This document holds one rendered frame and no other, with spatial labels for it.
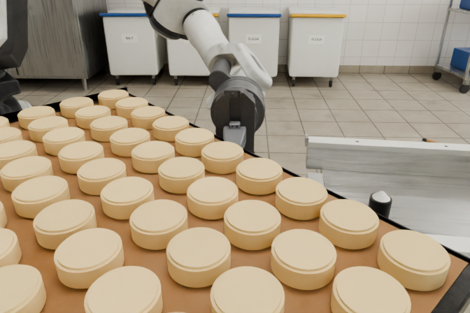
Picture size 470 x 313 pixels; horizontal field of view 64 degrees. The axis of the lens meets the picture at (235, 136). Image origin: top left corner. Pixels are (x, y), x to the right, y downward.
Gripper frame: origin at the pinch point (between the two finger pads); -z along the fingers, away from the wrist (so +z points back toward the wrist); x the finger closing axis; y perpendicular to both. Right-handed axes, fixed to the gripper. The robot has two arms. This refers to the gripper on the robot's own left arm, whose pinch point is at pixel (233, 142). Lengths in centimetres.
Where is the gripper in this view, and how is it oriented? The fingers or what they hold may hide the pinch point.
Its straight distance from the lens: 50.9
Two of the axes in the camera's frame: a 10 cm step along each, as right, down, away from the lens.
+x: 0.0, -9.1, -4.2
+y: 10.0, 0.2, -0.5
